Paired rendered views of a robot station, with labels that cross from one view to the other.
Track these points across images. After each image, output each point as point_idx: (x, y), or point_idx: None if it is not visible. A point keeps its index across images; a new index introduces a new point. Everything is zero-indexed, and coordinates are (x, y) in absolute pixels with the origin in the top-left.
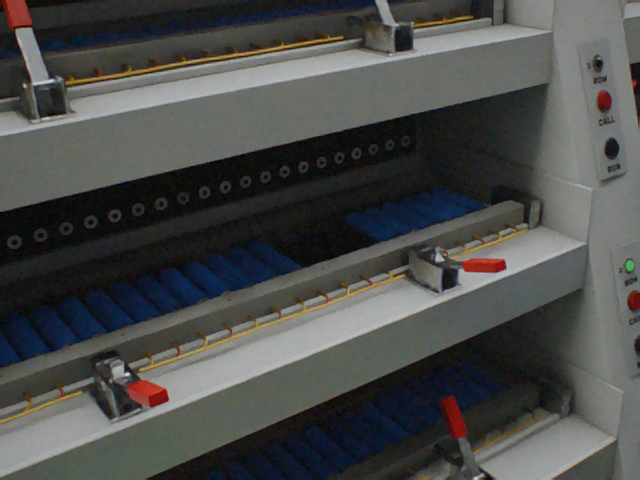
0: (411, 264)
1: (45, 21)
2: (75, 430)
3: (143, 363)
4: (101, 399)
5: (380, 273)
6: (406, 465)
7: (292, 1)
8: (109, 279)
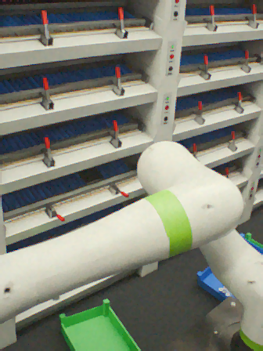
0: (109, 186)
1: None
2: (43, 219)
3: (54, 205)
4: (47, 213)
5: (102, 187)
6: None
7: (95, 115)
8: None
